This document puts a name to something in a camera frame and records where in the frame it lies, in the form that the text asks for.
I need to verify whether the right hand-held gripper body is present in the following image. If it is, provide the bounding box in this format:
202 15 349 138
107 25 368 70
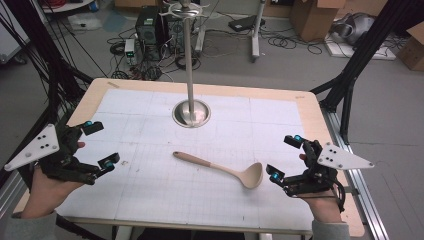
283 139 375 198

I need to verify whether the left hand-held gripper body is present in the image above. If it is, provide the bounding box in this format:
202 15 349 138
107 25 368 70
3 123 102 186

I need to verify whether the beige ladle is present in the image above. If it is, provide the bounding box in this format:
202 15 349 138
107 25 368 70
172 151 264 190

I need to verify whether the metal utensil rack stand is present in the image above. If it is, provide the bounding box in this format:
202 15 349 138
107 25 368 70
159 0 212 129

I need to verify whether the person's right hand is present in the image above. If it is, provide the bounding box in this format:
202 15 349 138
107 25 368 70
298 153 344 224

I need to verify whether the person's left hand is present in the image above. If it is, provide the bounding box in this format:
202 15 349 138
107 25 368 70
21 140 86 220

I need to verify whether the white grid mat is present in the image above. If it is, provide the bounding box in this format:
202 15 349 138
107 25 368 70
54 88 316 232

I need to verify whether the white table leg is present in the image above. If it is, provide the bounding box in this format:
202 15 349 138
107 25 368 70
114 225 135 240

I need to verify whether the small grey power supply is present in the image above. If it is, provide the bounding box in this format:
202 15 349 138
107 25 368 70
123 38 137 66

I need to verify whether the black computer tower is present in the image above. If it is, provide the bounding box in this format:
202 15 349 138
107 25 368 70
135 6 169 62

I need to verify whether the white metal stand leg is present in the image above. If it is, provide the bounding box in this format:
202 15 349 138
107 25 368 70
250 0 268 63
194 19 207 54

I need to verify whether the white flat board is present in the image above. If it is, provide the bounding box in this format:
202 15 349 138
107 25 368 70
324 33 398 62

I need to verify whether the white cabinet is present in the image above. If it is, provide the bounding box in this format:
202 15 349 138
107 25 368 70
0 0 32 65

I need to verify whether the round white table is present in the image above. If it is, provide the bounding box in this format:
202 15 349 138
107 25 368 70
39 0 97 15

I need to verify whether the large cardboard box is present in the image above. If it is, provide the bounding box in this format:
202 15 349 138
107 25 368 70
289 0 346 43

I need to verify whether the flat black device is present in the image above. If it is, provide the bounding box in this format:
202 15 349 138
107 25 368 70
227 14 267 33

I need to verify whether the grey bag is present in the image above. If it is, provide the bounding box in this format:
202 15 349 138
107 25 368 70
330 12 377 46

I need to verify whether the small cardboard box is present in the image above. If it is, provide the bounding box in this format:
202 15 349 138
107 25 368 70
395 21 424 73

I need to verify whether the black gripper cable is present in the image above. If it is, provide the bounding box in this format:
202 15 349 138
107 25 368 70
329 178 347 213

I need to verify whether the aluminium rail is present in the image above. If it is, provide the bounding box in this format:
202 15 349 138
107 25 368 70
320 105 390 240

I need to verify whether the black metal frame stand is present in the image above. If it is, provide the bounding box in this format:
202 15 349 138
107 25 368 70
0 0 95 188
309 0 424 145

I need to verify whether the tangle of black floor cables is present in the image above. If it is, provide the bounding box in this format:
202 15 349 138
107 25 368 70
106 28 203 82

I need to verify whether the coiled black cable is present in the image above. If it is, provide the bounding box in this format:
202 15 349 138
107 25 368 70
266 32 324 56

